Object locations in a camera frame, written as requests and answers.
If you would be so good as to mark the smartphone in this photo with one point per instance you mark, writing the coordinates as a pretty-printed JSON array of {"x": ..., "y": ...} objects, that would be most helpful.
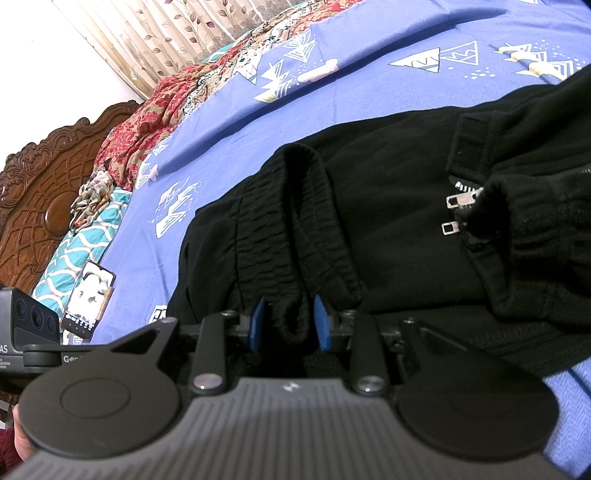
[{"x": 90, "y": 300}]

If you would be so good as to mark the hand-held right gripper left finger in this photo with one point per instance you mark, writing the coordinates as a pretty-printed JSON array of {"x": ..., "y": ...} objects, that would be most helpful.
[{"x": 258, "y": 323}]

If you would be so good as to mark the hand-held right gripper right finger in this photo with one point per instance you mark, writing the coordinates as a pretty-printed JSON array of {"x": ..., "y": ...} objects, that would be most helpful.
[{"x": 323, "y": 323}]

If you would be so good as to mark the patchwork quilt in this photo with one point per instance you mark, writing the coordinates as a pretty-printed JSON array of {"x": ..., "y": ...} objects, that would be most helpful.
[{"x": 258, "y": 50}]

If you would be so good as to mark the carved wooden headboard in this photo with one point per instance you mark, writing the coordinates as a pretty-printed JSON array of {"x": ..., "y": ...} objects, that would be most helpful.
[{"x": 41, "y": 194}]

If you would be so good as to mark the teal patterned cloth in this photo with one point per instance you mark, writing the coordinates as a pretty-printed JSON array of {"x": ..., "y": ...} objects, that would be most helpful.
[{"x": 69, "y": 258}]

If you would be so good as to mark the beige leaf-print curtain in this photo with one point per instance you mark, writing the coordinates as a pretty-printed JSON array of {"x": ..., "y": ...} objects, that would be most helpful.
[{"x": 184, "y": 41}]

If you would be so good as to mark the blue printed bedsheet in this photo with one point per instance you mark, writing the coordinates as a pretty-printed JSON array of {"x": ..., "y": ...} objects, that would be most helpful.
[{"x": 369, "y": 83}]

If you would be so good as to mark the black pants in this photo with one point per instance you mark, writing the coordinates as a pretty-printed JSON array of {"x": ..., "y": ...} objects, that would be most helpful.
[{"x": 392, "y": 230}]

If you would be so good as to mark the grey floral cloth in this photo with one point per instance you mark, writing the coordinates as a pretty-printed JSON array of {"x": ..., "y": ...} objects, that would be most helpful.
[{"x": 92, "y": 198}]

